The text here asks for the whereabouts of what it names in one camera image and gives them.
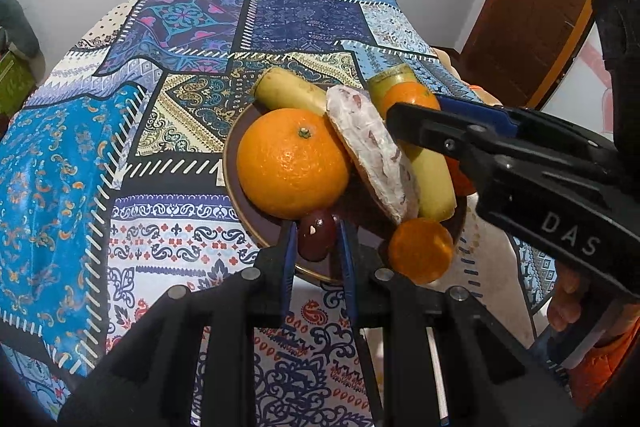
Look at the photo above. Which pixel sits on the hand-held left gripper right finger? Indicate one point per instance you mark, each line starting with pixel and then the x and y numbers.
pixel 348 267

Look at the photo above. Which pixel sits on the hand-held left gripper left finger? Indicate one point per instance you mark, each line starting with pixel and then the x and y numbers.
pixel 286 267

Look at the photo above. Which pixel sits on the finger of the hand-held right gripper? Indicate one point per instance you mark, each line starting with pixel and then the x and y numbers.
pixel 475 112
pixel 430 127

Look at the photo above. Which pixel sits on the large orange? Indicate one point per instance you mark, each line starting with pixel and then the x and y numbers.
pixel 292 162
pixel 407 96

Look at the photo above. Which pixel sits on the brown round plate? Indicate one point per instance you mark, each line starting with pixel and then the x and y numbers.
pixel 265 227

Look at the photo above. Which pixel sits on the pastry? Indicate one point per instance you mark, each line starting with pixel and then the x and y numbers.
pixel 375 152

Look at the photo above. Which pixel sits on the small tangerine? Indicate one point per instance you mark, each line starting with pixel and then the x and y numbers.
pixel 420 249
pixel 461 179

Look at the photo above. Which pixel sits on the yellow banana piece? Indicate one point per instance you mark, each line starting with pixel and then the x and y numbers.
pixel 290 89

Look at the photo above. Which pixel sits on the person's right hand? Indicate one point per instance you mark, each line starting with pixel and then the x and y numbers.
pixel 565 304

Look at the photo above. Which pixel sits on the white wardrobe door heart stickers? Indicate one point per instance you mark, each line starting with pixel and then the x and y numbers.
pixel 580 77

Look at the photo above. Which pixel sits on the blue patchwork tablecloth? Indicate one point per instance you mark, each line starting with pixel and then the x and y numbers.
pixel 150 157

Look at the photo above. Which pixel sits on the green storage box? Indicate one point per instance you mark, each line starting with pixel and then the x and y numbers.
pixel 12 82

